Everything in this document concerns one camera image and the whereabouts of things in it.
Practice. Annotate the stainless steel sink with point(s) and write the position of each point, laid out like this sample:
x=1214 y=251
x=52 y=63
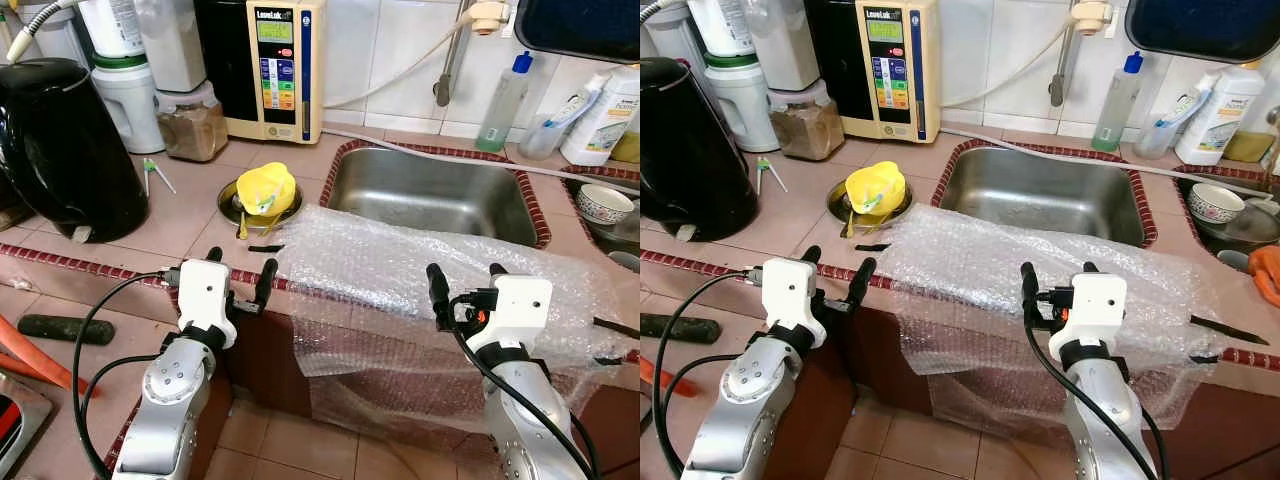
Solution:
x=430 y=195
x=1040 y=195

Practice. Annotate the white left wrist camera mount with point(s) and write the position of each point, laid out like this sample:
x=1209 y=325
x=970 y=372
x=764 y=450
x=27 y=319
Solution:
x=205 y=295
x=790 y=295

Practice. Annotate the metal faucet spout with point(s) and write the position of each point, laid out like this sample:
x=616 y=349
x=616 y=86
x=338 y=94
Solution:
x=1060 y=70
x=448 y=70

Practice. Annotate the white water filter canister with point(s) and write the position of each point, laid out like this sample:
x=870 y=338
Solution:
x=740 y=100
x=128 y=100

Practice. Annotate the white pipe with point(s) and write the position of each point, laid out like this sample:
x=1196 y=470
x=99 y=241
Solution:
x=1060 y=153
x=450 y=155

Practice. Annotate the clear bubble wrap sheet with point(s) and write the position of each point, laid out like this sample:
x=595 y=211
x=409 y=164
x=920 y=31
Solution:
x=960 y=280
x=380 y=280

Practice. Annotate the dark green cylinder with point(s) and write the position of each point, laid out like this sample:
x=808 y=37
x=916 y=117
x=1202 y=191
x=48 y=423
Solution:
x=65 y=330
x=680 y=329

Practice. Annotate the clear soap bottle blue cap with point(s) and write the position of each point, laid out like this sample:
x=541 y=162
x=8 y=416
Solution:
x=503 y=110
x=1115 y=110

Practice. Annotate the white detergent bottle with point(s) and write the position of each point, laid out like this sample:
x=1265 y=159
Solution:
x=605 y=120
x=1220 y=120

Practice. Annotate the dark blue basin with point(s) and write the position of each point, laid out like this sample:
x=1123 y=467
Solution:
x=1200 y=30
x=580 y=30

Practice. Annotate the small steel sink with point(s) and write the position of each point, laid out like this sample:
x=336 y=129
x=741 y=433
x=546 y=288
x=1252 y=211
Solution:
x=615 y=235
x=1255 y=225

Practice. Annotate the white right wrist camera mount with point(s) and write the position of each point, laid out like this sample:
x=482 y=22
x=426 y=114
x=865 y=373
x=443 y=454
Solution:
x=520 y=305
x=1098 y=305

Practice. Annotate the patterned ceramic bowl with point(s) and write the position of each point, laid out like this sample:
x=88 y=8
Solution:
x=1215 y=203
x=603 y=205

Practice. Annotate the stainless steel bowl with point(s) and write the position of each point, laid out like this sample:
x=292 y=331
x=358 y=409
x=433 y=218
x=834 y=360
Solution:
x=837 y=203
x=228 y=205

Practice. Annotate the beige water ionizer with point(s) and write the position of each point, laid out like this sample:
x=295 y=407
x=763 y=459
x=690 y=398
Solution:
x=895 y=70
x=285 y=70

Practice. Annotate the yellow sponge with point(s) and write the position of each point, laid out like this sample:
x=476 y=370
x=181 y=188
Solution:
x=1248 y=148
x=627 y=148

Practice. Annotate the grey metal tray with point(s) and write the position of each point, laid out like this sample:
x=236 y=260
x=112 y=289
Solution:
x=20 y=420

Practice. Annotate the orange mat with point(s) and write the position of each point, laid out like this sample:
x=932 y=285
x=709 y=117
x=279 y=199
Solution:
x=1268 y=275

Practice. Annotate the clear jar with brown contents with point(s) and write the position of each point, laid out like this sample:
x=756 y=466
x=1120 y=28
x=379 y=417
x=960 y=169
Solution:
x=192 y=130
x=805 y=130

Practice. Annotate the small black stick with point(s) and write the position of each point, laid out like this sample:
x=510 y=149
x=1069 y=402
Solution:
x=266 y=248
x=873 y=247

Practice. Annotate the black electric kettle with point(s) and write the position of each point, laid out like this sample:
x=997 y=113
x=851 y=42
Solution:
x=60 y=150
x=690 y=150

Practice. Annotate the black knife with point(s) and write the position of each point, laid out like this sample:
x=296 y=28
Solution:
x=615 y=327
x=1225 y=329

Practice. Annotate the beige faucet diverter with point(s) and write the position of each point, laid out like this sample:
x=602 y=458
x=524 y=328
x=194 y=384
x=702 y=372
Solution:
x=1092 y=15
x=490 y=15

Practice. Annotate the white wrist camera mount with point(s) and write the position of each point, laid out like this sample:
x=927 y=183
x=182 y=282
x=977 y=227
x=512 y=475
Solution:
x=790 y=295
x=520 y=305
x=1098 y=305
x=205 y=295

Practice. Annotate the small green white tongs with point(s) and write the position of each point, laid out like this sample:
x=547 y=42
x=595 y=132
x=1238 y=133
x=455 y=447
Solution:
x=149 y=170
x=762 y=170

